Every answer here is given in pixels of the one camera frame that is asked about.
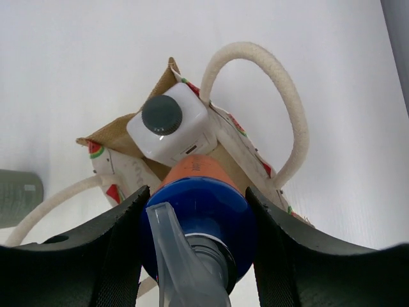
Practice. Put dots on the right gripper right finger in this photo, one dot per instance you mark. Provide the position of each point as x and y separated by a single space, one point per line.
298 265

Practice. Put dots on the green bottle beige cap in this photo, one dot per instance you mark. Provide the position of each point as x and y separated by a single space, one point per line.
21 192

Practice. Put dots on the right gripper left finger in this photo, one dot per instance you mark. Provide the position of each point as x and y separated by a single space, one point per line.
95 264

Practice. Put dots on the white bottle dark cap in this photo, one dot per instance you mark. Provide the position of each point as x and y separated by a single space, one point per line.
173 125

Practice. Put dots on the right aluminium frame post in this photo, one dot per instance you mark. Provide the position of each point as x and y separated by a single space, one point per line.
396 19

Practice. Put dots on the watermelon print canvas bag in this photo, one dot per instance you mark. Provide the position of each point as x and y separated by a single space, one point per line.
120 168

